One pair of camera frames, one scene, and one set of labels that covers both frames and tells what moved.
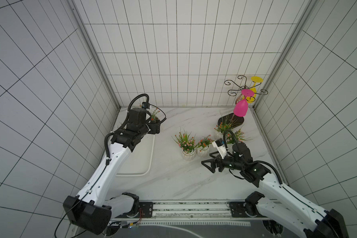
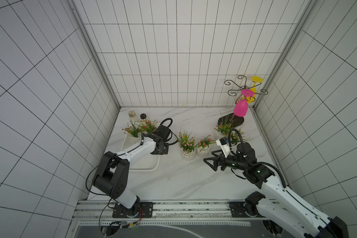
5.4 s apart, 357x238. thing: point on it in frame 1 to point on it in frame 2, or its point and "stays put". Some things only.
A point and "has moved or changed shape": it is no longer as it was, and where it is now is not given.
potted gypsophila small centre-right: [203, 148] stays put
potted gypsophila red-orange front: [154, 119] has moved or changed shape
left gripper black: [154, 129] to [164, 152]
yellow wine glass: [251, 99] stays put
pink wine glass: [241, 106] stays put
